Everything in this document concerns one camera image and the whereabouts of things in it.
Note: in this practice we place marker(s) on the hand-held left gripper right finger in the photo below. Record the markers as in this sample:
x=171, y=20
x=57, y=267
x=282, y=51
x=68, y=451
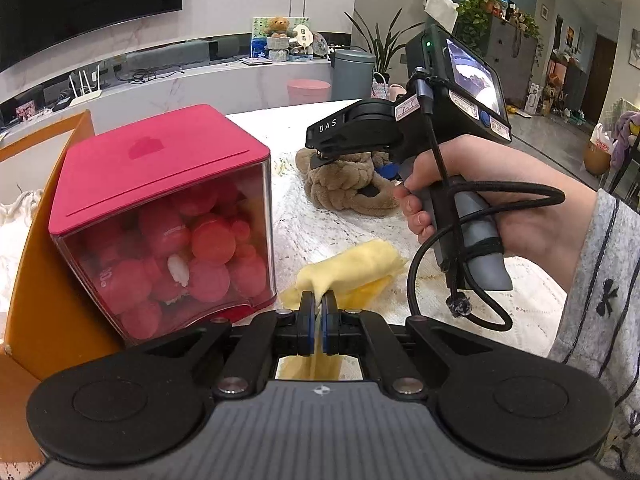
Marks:
x=330, y=322

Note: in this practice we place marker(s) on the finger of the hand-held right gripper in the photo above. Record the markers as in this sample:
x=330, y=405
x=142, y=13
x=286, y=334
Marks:
x=386, y=171
x=319, y=160

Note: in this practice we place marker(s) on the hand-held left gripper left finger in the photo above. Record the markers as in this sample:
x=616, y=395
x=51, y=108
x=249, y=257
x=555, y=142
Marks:
x=308, y=322

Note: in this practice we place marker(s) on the brown plush toy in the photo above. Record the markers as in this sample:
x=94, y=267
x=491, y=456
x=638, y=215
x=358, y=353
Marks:
x=340, y=190

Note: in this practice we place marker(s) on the yellow cloth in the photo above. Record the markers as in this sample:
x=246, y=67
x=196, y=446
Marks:
x=350, y=265

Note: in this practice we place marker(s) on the orange storage box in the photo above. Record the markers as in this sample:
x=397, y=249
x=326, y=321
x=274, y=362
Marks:
x=50, y=310

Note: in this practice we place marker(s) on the person's right hand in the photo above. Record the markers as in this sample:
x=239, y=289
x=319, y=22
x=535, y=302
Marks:
x=525, y=200

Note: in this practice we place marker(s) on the pink round box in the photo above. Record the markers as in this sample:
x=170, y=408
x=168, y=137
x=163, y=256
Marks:
x=309, y=92

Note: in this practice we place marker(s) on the grey drawer cabinet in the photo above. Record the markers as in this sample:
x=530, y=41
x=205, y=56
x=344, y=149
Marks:
x=515, y=60

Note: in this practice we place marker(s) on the grey trash bin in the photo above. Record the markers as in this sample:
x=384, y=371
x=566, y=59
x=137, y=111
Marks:
x=352, y=75

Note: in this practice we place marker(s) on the long-leaf potted plant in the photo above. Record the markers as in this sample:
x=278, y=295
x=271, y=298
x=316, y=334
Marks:
x=380, y=45

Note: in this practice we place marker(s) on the white hanging bag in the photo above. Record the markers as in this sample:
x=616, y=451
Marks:
x=440, y=7

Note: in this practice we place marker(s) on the leafy plant on cabinet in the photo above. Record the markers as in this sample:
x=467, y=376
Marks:
x=475, y=10

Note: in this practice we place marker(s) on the white marble TV cabinet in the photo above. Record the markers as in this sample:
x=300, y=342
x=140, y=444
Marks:
x=225, y=85

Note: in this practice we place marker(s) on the pile of red round toys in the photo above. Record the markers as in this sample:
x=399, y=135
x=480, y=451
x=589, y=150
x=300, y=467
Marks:
x=210, y=245

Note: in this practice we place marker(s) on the brown teddy bear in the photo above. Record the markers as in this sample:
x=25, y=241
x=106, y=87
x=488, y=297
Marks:
x=279, y=25

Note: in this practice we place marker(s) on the pink lid clear container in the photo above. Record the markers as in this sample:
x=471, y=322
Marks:
x=165, y=160

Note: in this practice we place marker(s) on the white router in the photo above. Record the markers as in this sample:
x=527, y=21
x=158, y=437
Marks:
x=87, y=97

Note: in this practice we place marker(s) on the black television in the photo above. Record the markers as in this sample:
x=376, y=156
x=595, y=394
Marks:
x=75, y=0

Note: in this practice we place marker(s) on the small pink photo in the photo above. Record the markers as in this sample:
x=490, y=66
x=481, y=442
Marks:
x=25, y=110

